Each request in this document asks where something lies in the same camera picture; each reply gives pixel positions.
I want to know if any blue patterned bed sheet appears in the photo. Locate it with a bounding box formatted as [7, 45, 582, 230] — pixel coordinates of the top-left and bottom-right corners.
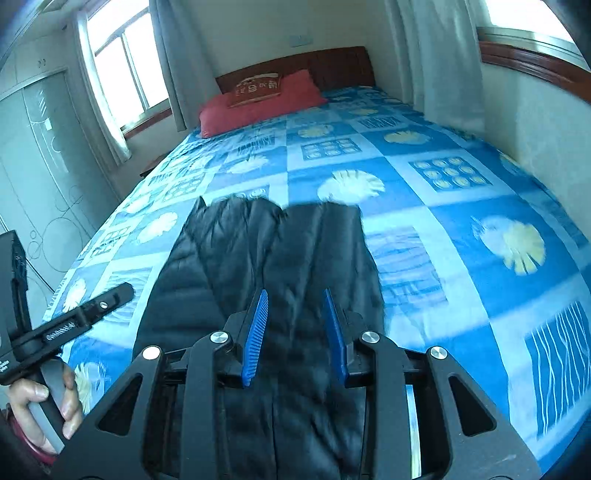
[48, 87, 590, 472]

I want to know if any centre grey curtain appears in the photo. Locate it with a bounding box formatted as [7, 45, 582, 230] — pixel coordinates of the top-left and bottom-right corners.
[149, 0, 221, 131]

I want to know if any wooden nightstand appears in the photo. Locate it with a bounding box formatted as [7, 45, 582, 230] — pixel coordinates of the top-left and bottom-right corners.
[139, 154, 167, 178]

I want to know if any window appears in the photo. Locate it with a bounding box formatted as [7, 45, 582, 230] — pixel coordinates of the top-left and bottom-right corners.
[477, 0, 579, 53]
[87, 0, 168, 132]

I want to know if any white sliding wardrobe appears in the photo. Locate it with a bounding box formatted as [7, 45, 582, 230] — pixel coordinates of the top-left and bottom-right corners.
[1, 32, 118, 323]

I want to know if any left window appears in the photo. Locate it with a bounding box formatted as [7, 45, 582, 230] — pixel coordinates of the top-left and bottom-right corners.
[87, 0, 168, 132]

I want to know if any red pillow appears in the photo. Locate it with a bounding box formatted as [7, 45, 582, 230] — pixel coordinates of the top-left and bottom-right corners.
[199, 69, 328, 138]

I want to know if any right window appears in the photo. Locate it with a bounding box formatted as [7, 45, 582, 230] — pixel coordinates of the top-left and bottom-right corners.
[477, 0, 579, 53]

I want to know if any small brown embroidered cushion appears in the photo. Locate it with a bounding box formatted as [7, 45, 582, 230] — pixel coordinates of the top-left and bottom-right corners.
[228, 72, 281, 107]

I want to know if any right grey curtain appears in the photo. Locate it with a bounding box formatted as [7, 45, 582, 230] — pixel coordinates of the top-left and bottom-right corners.
[384, 0, 486, 135]

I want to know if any grey curtain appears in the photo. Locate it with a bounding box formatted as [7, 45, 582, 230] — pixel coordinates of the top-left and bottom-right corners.
[149, 0, 221, 131]
[384, 0, 486, 135]

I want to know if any dark wooden headboard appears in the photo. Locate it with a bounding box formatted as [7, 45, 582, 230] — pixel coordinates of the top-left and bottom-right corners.
[216, 46, 376, 93]

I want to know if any left window curtain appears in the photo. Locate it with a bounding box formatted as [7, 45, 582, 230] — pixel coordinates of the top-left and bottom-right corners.
[72, 11, 131, 166]

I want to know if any wall socket plate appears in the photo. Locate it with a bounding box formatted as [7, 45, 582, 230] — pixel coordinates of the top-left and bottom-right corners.
[288, 35, 314, 48]

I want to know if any black quilted down jacket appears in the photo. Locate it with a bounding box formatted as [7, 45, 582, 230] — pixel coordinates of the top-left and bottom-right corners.
[131, 195, 387, 480]

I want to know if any person's left hand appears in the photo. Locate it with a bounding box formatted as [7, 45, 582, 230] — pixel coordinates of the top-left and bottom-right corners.
[8, 364, 84, 455]

